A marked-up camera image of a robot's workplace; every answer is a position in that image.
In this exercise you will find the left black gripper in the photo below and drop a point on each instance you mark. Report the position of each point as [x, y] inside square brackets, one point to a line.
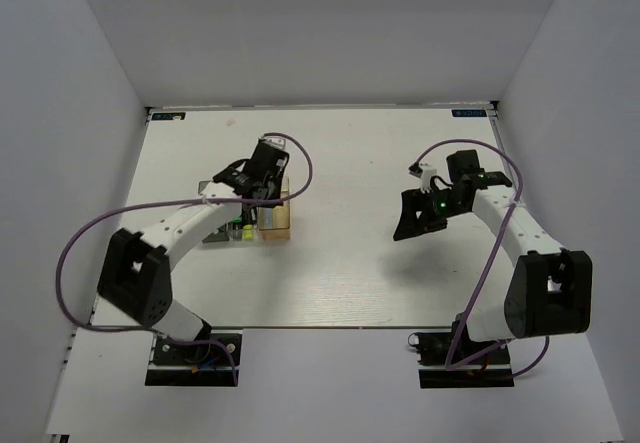
[278, 191]

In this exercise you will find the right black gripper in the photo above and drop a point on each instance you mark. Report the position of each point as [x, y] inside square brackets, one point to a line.
[414, 200]

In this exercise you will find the yellow cap black highlighter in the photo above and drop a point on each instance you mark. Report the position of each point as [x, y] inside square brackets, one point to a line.
[248, 233]

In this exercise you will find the blue pastel highlighter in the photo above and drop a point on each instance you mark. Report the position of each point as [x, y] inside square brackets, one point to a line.
[268, 218]

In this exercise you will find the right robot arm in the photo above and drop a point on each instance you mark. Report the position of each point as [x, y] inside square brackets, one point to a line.
[551, 286]

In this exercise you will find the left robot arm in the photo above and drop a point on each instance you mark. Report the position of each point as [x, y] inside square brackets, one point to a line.
[136, 273]

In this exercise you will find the clear transparent container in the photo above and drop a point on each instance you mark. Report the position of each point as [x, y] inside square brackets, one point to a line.
[249, 216]

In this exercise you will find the right corner label sticker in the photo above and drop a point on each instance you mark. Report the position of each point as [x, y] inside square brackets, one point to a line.
[469, 113]

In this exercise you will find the corner label sticker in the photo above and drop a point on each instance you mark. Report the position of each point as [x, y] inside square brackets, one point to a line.
[168, 116]
[469, 113]

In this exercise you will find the left corner label sticker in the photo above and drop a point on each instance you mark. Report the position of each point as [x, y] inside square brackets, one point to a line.
[168, 116]

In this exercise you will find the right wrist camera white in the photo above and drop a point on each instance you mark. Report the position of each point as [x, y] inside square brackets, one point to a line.
[424, 172]

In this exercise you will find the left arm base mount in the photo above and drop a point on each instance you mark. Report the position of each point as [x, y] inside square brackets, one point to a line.
[202, 366]

